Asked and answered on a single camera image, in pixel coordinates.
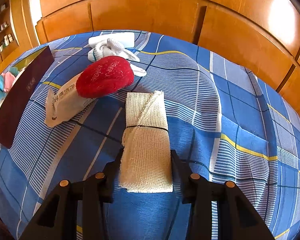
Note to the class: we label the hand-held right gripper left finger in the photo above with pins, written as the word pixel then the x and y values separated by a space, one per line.
pixel 112 170

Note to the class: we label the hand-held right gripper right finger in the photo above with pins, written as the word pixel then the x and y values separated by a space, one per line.
pixel 180 170

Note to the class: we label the cream gauze cloth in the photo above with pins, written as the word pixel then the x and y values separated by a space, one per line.
pixel 145 160

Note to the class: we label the white wet wipe packet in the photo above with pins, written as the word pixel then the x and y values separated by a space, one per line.
pixel 62 107

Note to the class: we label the red fluffy sponge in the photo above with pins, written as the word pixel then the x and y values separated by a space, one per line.
pixel 105 77

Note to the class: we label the gold-lined maroon box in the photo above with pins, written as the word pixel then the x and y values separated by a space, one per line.
pixel 20 97

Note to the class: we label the knotted white socks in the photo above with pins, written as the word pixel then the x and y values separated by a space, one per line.
pixel 107 46

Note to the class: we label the white sponge block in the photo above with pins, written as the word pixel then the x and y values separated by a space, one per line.
pixel 126 38

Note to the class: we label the wooden wardrobe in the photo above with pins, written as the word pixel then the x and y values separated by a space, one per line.
pixel 140 12

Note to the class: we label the group of small shelf bottles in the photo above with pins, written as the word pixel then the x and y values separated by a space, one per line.
pixel 7 40

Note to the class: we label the wooden wall shelf niche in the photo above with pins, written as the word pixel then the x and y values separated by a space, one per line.
pixel 13 20

